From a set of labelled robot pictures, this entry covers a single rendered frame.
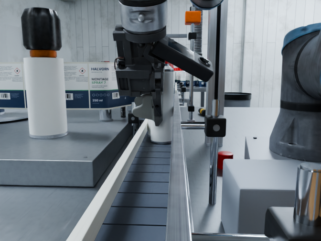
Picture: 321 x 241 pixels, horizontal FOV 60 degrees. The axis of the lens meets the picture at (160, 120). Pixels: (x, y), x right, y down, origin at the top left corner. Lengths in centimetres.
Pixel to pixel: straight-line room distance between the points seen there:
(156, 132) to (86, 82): 37
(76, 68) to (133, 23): 49
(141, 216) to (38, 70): 47
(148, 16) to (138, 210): 27
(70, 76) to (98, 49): 499
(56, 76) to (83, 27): 540
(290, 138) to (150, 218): 34
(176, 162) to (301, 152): 35
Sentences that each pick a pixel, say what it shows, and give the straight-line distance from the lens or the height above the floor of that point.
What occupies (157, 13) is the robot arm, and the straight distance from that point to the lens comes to 45.
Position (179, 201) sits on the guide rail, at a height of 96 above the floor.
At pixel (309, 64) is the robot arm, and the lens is 47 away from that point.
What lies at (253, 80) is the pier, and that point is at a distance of 517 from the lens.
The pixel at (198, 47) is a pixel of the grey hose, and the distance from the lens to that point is 90.
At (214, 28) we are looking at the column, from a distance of 78.
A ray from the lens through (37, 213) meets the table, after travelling 47.
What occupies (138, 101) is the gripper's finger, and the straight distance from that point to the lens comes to 58.
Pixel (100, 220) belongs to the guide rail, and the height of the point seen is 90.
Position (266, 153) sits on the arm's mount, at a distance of 58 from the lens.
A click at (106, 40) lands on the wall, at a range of 583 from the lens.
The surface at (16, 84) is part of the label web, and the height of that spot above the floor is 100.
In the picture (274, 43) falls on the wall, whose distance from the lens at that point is 535.
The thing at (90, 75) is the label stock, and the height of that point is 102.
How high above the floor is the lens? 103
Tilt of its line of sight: 10 degrees down
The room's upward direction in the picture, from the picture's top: straight up
